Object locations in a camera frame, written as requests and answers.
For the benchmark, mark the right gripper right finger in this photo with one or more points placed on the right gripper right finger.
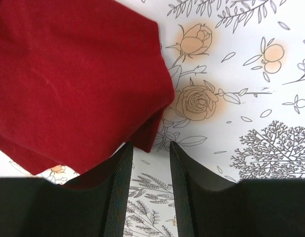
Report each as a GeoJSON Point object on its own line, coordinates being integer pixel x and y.
{"type": "Point", "coordinates": [208, 205]}

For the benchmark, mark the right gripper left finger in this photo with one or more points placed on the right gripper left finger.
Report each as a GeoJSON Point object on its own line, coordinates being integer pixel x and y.
{"type": "Point", "coordinates": [90, 205]}

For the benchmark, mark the red t-shirt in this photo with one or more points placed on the red t-shirt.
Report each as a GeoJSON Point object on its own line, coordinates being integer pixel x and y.
{"type": "Point", "coordinates": [78, 78]}

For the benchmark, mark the floral patterned table mat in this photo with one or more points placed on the floral patterned table mat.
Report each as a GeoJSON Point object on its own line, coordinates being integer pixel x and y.
{"type": "Point", "coordinates": [238, 73]}

